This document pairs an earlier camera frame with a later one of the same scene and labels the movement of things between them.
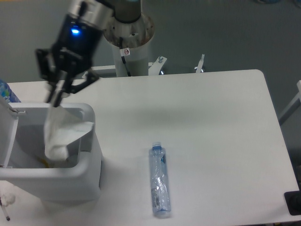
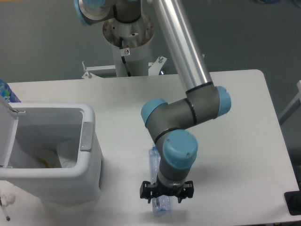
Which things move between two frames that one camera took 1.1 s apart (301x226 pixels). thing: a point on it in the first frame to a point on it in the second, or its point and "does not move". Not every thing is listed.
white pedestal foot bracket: x=154 y=68 does not move
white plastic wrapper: x=62 y=128 to x=67 y=152
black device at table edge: x=293 y=200 does not move
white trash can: x=24 y=161 does not move
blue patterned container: x=6 y=92 does not move
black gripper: x=75 y=49 to x=148 y=191
